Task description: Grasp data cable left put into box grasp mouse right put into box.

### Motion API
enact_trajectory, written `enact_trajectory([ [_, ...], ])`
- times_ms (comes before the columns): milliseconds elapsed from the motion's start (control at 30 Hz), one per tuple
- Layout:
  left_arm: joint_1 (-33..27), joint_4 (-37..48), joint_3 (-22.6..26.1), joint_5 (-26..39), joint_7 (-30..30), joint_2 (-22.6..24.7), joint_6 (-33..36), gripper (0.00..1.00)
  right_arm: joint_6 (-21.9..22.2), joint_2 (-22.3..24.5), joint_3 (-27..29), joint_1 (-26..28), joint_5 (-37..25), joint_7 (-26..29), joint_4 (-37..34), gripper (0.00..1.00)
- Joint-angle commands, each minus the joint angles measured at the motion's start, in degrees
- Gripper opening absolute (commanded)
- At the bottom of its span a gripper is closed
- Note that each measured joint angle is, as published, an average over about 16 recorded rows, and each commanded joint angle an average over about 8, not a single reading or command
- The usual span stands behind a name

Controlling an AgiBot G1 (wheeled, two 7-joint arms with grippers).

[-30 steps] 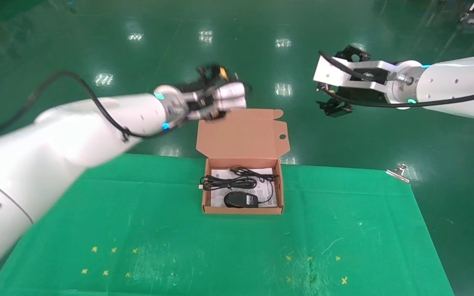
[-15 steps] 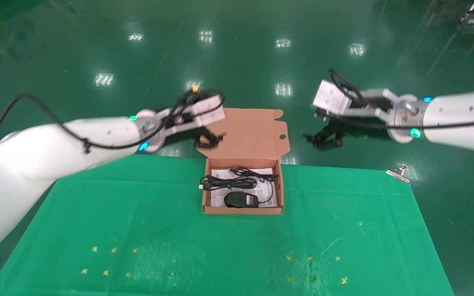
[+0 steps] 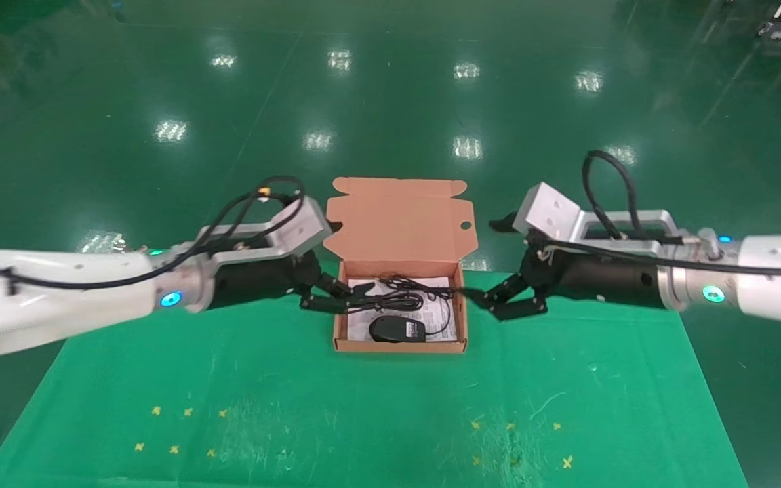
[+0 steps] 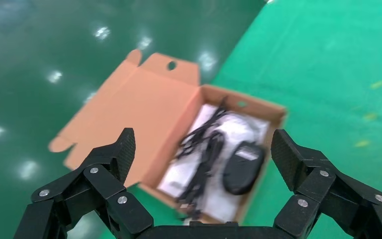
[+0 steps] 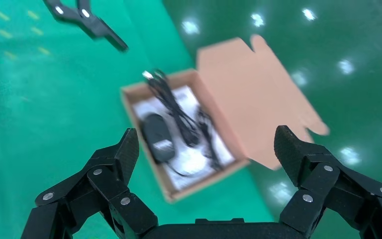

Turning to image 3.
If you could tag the white printed instruction sheet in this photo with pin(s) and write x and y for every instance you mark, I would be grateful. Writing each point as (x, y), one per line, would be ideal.
(358, 325)

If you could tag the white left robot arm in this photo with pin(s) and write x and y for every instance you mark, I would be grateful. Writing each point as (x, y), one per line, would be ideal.
(38, 298)

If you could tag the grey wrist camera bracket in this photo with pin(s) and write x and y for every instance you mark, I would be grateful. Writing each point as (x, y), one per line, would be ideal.
(553, 210)
(295, 227)

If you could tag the green table cloth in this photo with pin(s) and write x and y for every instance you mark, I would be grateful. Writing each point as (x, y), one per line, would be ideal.
(363, 407)

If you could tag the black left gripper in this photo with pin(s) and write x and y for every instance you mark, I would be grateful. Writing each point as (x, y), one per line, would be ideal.
(255, 281)

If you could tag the grey right wrist camera bracket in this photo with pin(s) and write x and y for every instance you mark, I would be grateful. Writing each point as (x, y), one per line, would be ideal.
(553, 210)

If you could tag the open brown cardboard box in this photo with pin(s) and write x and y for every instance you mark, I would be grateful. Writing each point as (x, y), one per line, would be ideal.
(397, 224)

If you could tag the grey left wrist camera bracket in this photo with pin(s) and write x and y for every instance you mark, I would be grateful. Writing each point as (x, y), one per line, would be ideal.
(295, 227)

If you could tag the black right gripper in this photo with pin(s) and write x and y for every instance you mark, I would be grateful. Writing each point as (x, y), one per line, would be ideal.
(601, 281)

